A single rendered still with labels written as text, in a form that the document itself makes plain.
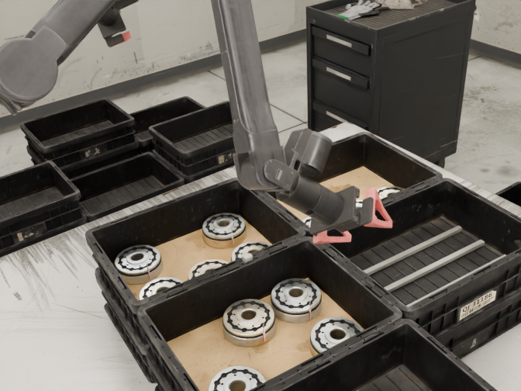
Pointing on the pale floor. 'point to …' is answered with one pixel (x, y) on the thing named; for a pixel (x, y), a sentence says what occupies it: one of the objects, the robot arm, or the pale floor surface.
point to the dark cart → (391, 72)
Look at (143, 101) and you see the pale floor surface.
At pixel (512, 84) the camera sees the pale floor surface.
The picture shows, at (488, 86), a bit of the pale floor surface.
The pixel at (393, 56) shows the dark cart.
